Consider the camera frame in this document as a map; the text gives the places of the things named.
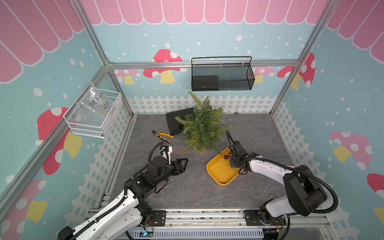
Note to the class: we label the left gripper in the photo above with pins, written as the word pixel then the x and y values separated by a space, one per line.
pixel 181 169

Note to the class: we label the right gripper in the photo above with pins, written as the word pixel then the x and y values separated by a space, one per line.
pixel 236 153

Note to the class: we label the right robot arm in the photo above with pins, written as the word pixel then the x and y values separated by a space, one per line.
pixel 305 193

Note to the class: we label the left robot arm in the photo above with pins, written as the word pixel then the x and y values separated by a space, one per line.
pixel 129 209

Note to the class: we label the small green christmas tree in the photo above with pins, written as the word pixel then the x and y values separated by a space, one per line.
pixel 203 127

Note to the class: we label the yellow plastic tray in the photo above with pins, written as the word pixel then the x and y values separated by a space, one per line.
pixel 219 169

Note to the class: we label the yellow black pliers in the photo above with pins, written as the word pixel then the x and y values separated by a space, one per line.
pixel 162 136

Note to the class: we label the black box in basket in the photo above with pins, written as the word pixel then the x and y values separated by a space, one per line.
pixel 205 83

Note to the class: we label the clear plastic bag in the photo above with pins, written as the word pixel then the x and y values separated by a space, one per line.
pixel 94 105

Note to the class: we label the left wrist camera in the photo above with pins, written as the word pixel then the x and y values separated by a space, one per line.
pixel 165 152

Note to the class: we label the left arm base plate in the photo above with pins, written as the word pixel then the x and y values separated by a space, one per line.
pixel 154 219

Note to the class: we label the aluminium front rail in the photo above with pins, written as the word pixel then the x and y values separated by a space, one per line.
pixel 228 218

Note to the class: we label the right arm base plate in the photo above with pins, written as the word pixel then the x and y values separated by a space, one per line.
pixel 261 218

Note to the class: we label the black wire mesh basket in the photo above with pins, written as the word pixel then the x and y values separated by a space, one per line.
pixel 234 73

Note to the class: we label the white wire basket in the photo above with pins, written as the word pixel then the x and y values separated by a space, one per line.
pixel 90 129

